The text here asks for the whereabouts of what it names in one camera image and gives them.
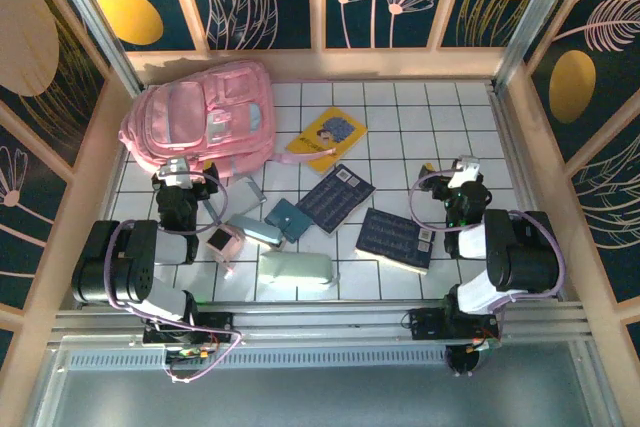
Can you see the grey notebook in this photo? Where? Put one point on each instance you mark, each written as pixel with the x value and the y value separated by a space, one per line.
pixel 245 197

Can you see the small pink cube pouch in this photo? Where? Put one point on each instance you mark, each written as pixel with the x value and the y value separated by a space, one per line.
pixel 225 244

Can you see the pink school backpack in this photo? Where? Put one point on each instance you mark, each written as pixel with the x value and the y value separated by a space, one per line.
pixel 190 112

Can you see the light blue pencil box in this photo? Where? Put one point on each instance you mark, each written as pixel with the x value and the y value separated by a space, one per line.
pixel 260 232

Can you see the dark blue patterned notebook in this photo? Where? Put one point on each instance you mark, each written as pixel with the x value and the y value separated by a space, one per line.
pixel 335 197
pixel 395 239

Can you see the teal snap wallet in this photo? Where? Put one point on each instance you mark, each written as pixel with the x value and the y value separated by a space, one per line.
pixel 287 217

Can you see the yellow illustrated book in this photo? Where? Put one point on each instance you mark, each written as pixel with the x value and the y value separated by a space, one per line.
pixel 310 142

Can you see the pale green pencil case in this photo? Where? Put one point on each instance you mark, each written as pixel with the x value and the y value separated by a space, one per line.
pixel 295 269

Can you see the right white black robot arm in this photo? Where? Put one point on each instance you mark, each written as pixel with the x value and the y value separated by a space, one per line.
pixel 520 247

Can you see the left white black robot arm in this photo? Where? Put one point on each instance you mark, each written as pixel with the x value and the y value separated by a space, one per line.
pixel 120 272

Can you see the small electronics board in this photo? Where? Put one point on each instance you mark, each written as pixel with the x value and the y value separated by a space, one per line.
pixel 192 353
pixel 482 344

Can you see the slotted grey metal strip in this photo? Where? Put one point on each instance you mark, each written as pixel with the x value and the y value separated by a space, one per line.
pixel 300 359

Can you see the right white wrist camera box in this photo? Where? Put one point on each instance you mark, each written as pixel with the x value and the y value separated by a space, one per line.
pixel 465 167

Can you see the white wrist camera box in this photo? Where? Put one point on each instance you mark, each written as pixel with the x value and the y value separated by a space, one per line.
pixel 172 169
pixel 465 167

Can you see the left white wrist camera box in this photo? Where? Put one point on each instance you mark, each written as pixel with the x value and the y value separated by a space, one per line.
pixel 172 169

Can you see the aluminium side rail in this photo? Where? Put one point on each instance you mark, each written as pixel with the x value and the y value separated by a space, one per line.
pixel 510 147

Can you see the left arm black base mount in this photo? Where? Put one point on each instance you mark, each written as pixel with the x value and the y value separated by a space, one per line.
pixel 220 322

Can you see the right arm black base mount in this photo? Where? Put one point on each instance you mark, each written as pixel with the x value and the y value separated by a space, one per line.
pixel 422 324

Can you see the long aluminium mounting rail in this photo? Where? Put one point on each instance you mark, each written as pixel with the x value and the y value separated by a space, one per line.
pixel 320 322

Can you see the aluminium corner post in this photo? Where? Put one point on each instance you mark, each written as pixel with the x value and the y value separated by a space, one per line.
pixel 97 22
pixel 534 22

